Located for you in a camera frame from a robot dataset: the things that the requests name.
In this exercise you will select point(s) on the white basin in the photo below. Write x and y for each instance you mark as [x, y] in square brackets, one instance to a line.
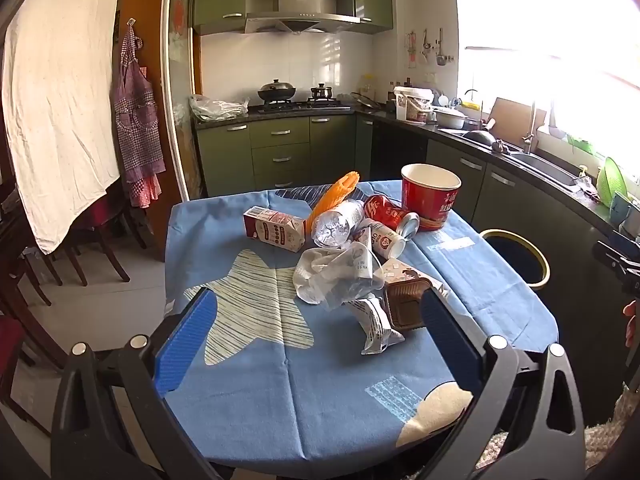
[450, 119]

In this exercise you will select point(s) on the crushed clear plastic bottle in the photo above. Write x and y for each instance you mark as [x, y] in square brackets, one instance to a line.
[335, 225]

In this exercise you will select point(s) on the black wok with lid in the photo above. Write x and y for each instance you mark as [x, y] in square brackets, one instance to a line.
[276, 91]

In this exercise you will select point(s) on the steel sink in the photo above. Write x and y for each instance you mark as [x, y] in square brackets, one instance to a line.
[545, 165]

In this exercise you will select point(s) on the dish rack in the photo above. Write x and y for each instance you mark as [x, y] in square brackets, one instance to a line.
[457, 102]

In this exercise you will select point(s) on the red paper bucket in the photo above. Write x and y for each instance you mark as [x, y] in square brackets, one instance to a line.
[430, 205]

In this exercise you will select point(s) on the bright window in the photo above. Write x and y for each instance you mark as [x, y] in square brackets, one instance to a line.
[550, 10]

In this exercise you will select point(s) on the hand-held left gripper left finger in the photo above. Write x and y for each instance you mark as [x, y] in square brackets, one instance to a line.
[185, 345]

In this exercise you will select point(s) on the brown cutting board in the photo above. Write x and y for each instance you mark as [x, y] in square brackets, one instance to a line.
[515, 117]

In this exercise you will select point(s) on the person's right forearm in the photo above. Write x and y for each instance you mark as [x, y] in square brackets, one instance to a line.
[615, 425]

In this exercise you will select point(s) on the printed paper box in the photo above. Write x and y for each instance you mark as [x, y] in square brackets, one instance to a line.
[405, 272]

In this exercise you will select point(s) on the white and red milk carton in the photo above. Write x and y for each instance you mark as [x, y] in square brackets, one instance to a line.
[275, 232]

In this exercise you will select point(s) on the hanging steel utensil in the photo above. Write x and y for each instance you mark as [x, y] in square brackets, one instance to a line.
[425, 45]
[440, 52]

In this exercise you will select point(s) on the glass pot lid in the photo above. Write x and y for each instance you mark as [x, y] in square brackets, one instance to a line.
[367, 101]

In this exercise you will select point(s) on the green plastic colander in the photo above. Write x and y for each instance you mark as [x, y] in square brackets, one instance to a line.
[612, 182]

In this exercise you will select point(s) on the small white plastic cup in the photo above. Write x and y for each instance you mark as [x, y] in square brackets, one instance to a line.
[385, 242]

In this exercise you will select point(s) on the dark wooden chair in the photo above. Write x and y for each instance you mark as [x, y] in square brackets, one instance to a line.
[10, 340]
[30, 260]
[100, 230]

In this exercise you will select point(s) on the orange snack bag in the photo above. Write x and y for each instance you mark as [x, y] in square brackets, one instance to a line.
[335, 192]

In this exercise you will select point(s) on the gas stove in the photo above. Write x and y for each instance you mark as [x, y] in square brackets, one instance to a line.
[300, 106]

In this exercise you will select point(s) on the crushed red drink can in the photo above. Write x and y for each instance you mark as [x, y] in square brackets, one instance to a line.
[385, 212]

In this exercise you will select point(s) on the grey dish cloth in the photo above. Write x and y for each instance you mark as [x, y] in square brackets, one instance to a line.
[500, 147]

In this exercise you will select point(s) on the steel faucet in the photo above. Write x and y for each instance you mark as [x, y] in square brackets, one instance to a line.
[530, 130]

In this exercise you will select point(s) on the blue patterned tablecloth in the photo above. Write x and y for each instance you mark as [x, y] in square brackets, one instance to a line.
[300, 385]

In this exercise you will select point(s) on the person's right hand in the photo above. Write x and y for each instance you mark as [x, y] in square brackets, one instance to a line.
[632, 322]

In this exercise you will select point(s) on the teal mug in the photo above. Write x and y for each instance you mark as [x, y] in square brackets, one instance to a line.
[620, 207]

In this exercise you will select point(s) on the white hanging sheet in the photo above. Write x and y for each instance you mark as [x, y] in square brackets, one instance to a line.
[60, 110]

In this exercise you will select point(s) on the clear plastic bag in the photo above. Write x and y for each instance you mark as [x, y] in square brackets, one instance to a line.
[215, 108]

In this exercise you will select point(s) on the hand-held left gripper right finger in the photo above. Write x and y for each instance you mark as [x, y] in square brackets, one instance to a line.
[450, 345]

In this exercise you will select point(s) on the glass sliding door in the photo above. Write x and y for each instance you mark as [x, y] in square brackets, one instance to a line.
[177, 60]

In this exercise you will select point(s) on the dark blue yellow-rimmed bin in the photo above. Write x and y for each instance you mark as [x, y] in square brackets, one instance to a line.
[515, 260]

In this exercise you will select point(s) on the pale purple bowl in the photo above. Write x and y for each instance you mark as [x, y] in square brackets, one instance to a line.
[557, 131]

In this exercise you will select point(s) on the brown plastic tray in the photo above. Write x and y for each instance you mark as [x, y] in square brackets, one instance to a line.
[405, 305]

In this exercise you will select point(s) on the red hanging ornament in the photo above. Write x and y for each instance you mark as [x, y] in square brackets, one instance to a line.
[411, 50]

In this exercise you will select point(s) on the silver printed food packet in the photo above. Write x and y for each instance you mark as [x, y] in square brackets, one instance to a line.
[375, 325]

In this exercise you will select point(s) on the pump soap dispenser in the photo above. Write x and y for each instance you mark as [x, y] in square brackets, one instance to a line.
[584, 175]

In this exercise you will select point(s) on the green plastic basin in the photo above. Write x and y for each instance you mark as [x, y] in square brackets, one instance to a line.
[580, 145]

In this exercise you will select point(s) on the white plastic bucket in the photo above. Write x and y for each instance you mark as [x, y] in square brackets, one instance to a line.
[412, 105]

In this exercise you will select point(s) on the checked hanging apron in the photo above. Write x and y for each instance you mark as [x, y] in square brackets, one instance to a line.
[137, 130]

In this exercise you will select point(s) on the white mug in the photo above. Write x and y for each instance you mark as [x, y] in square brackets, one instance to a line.
[634, 220]

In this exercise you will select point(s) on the clear plastic wrap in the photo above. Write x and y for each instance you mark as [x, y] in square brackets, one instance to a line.
[325, 270]

